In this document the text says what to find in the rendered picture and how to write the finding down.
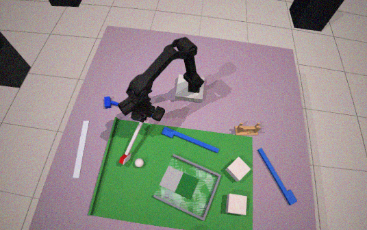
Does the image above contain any white golf ball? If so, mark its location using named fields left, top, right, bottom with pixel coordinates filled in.
left=135, top=158, right=144, bottom=167

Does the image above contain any white flat strip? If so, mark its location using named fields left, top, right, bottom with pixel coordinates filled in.
left=73, top=121, right=89, bottom=179

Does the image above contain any green putting mat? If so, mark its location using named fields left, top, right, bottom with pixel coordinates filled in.
left=92, top=119, right=253, bottom=230

